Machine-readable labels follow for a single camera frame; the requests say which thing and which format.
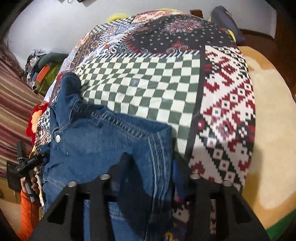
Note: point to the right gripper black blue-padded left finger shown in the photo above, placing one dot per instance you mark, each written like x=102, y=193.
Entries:
x=64, y=220

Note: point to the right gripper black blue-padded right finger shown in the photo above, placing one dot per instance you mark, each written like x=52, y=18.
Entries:
x=212, y=211

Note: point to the pile of clothes and boxes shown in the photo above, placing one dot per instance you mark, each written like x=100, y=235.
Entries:
x=41, y=69

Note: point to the orange sleeve forearm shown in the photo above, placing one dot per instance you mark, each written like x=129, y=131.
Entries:
x=29, y=216

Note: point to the blue denim jacket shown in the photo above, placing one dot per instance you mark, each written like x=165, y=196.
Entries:
x=88, y=140

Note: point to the colourful fleece blanket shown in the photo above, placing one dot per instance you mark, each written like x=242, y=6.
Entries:
x=270, y=183

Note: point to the patchwork patterned bedspread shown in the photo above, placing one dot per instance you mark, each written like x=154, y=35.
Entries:
x=176, y=69

